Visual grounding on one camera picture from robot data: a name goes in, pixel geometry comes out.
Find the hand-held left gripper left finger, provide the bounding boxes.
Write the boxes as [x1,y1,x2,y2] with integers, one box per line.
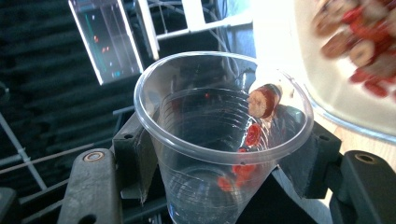
[111,112,159,201]

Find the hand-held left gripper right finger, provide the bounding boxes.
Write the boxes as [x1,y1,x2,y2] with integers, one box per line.
[273,105,343,200]

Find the clear plastic cup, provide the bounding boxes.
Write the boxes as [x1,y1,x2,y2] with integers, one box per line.
[133,50,315,224]

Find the clear square food container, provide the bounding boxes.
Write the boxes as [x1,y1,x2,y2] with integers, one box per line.
[251,0,396,145]

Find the thin red date slice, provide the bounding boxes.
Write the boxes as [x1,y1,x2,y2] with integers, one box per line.
[245,123,262,147]

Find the thick brown date slice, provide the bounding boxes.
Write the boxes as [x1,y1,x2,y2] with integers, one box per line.
[247,83,284,119]

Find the small cluster of date pieces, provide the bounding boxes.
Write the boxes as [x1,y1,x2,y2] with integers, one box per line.
[217,147,259,193]

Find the pile of red date slices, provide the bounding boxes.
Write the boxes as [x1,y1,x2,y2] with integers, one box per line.
[312,0,396,101]

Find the dark curtain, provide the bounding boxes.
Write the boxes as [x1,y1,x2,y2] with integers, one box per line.
[0,0,148,190]

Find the grey metal rod stand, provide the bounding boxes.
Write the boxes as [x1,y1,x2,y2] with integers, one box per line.
[0,111,96,191]

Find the clear plastic box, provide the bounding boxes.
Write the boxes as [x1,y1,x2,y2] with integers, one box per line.
[67,0,145,86]

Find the white desk frame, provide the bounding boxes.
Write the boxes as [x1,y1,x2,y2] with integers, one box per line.
[135,0,254,61]

